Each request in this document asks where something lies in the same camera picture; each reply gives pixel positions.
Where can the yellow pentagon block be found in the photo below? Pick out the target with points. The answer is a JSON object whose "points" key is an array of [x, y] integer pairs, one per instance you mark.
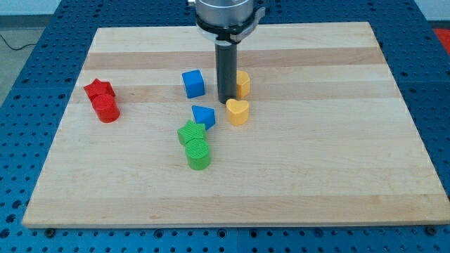
{"points": [[243, 84]]}

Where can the yellow heart block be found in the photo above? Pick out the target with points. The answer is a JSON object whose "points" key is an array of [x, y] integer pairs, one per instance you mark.
{"points": [[237, 111]]}

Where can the green cylinder block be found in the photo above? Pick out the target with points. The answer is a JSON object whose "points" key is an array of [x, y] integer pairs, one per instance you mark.
{"points": [[198, 154]]}

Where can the blue triangle block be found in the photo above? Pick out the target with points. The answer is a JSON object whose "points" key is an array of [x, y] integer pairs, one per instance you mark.
{"points": [[204, 115]]}

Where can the blue cube block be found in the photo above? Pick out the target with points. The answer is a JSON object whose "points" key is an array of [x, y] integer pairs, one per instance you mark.
{"points": [[193, 83]]}

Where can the wooden board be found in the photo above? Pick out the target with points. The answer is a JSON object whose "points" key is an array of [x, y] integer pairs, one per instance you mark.
{"points": [[329, 141]]}

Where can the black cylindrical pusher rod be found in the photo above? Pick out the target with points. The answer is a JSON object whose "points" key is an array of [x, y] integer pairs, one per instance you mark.
{"points": [[226, 65]]}

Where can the green star block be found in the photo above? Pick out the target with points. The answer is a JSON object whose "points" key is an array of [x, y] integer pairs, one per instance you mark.
{"points": [[191, 131]]}

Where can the red star block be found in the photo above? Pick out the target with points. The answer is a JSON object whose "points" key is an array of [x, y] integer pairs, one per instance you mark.
{"points": [[98, 87]]}

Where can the red cylinder block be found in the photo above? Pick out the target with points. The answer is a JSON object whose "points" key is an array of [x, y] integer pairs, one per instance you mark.
{"points": [[106, 108]]}

